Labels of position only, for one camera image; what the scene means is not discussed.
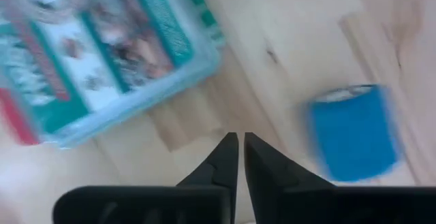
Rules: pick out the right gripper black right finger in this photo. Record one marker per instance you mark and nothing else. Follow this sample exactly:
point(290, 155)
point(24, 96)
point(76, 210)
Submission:
point(289, 200)

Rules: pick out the blue bandage roll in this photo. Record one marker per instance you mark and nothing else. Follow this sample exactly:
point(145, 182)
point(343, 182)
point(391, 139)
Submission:
point(354, 135)

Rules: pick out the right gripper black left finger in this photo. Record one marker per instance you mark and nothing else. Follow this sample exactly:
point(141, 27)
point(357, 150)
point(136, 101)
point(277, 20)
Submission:
point(204, 203)

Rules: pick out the grey-green packet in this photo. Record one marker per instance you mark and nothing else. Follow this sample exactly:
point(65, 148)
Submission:
point(102, 57)

